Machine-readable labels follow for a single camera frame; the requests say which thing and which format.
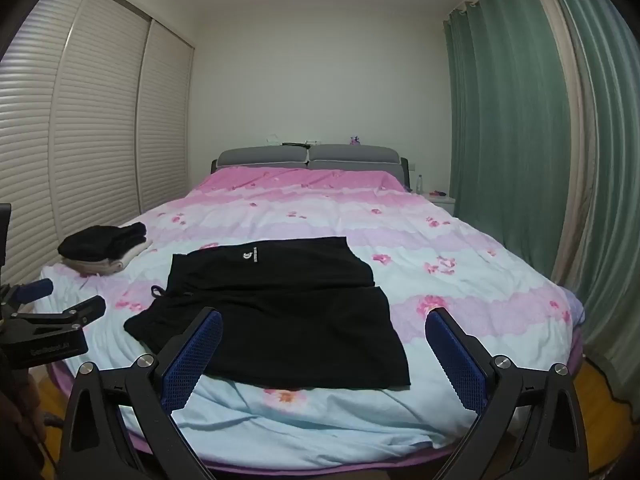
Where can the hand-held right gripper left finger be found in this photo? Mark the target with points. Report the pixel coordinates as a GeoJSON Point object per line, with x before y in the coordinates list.
{"type": "Point", "coordinates": [194, 360]}

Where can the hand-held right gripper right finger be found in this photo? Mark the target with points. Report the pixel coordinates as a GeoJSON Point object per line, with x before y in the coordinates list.
{"type": "Point", "coordinates": [457, 360]}

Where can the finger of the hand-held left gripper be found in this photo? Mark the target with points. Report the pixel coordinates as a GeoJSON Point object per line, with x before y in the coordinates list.
{"type": "Point", "coordinates": [37, 288]}
{"type": "Point", "coordinates": [90, 306]}

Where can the black pants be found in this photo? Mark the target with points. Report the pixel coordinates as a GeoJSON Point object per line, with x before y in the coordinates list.
{"type": "Point", "coordinates": [280, 310]}

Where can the floral pink and blue duvet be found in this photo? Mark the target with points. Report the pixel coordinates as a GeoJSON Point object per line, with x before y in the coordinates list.
{"type": "Point", "coordinates": [450, 310]}

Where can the black folded clothing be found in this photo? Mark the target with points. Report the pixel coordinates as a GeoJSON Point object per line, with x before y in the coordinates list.
{"type": "Point", "coordinates": [100, 242]}

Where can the purple bed sheet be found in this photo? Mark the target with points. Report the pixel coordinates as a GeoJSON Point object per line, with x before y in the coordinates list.
{"type": "Point", "coordinates": [575, 355]}

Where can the white nightstand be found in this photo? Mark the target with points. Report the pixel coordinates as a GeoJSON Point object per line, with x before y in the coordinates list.
{"type": "Point", "coordinates": [442, 205]}

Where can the clear plastic bottle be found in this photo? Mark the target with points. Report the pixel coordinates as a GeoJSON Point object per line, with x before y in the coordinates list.
{"type": "Point", "coordinates": [419, 183]}

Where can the grey headboard cushion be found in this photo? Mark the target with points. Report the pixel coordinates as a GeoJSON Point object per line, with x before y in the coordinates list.
{"type": "Point", "coordinates": [260, 157]}
{"type": "Point", "coordinates": [355, 157]}

